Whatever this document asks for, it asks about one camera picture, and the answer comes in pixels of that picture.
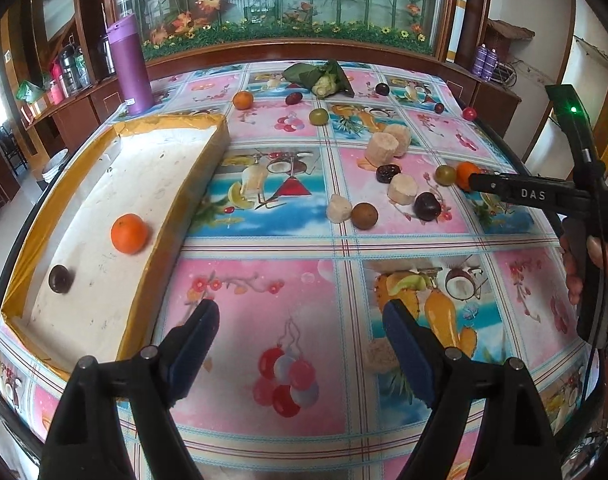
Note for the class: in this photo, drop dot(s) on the pink bottle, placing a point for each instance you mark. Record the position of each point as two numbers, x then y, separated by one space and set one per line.
56 85

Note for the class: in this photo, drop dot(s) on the white foam box yellow tape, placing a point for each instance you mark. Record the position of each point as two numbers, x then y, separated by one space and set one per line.
108 175

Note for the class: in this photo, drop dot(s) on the green bag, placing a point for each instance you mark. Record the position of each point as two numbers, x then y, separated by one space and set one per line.
27 92

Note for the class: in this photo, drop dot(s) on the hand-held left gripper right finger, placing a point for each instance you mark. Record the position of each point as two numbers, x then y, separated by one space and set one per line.
401 325

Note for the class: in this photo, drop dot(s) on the brown round fruit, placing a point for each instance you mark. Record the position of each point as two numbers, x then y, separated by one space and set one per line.
365 215

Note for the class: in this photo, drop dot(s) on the fruit printed tablecloth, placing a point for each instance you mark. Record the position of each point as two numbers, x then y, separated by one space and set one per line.
294 270

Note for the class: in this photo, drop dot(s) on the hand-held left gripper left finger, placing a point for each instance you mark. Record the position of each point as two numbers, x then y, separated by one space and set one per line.
203 322

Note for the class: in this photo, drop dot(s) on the green round fruit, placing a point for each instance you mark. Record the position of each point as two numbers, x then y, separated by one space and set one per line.
444 174
319 116

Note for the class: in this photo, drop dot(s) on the beige foam cylinder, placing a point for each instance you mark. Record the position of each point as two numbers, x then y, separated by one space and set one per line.
379 151
402 189
403 134
339 208

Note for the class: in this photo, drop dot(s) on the bamboo decorated glass panel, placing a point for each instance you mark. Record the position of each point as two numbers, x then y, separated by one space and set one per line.
284 0

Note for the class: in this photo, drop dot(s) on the dark ridged fruit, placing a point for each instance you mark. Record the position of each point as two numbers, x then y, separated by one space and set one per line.
388 172

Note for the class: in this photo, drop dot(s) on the red tomato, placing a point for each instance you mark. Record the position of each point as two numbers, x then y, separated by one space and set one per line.
468 113

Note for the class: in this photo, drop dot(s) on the dark thermos bottle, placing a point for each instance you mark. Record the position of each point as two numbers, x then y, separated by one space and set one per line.
68 72

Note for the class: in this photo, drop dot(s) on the orange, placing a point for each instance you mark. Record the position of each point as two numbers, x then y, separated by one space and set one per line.
463 174
129 233
242 100

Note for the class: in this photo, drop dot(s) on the stack of white plates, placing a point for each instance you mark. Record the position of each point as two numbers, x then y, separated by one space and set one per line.
56 165

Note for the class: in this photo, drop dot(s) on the purple spray can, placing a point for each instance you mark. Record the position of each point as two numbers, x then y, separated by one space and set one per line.
481 60
492 62

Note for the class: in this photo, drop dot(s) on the purple tall bottle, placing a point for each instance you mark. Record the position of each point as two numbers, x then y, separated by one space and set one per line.
128 60

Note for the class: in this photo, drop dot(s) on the leafy green vegetable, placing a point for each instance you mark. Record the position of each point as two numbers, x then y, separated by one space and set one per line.
319 80

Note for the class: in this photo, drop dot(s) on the dark red plum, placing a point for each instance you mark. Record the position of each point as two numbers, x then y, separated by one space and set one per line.
294 97

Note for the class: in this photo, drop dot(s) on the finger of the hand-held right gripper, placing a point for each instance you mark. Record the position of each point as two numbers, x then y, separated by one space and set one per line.
514 191

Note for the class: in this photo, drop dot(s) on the person's right hand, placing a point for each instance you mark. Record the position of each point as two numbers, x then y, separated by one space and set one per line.
574 270

